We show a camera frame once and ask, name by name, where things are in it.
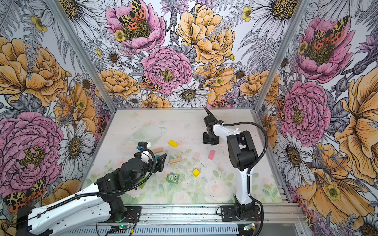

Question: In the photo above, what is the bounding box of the natural wood block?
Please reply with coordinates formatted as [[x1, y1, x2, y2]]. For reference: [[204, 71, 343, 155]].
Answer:
[[169, 157, 183, 164], [152, 148, 163, 154]]

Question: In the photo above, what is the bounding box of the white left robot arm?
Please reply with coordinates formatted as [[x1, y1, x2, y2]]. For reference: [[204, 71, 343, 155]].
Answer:
[[16, 149, 167, 236]]

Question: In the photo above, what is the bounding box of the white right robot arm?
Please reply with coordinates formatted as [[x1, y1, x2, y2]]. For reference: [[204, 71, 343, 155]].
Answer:
[[203, 108, 266, 219]]

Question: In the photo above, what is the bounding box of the pink rectangular block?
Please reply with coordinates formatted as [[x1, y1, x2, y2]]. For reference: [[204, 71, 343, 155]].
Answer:
[[208, 150, 216, 160]]

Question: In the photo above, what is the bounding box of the yellow rectangular block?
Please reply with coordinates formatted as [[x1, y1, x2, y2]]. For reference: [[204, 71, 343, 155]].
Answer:
[[168, 140, 178, 148]]

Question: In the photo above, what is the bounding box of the green rectangular block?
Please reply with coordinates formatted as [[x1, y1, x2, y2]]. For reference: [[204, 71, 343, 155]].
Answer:
[[138, 182, 146, 189]]

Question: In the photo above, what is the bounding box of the yellow cube block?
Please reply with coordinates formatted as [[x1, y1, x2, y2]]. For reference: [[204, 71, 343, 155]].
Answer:
[[193, 169, 200, 178]]

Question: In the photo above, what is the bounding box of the green owl toy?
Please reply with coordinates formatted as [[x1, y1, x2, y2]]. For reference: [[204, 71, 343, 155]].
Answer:
[[166, 173, 180, 184]]

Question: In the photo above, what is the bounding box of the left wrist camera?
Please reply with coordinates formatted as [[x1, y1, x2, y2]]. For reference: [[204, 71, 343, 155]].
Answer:
[[137, 142, 151, 150]]

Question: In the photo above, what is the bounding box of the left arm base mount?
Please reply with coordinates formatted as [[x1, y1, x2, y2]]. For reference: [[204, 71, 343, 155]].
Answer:
[[112, 206, 142, 223]]

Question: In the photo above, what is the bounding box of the aluminium rail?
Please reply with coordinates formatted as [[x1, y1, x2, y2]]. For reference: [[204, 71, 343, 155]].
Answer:
[[56, 203, 305, 225]]

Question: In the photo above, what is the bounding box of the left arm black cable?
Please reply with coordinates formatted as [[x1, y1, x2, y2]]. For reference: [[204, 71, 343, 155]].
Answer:
[[26, 147, 157, 220]]

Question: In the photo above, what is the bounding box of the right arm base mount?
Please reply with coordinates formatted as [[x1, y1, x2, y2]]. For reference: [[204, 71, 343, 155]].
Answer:
[[220, 203, 261, 222]]

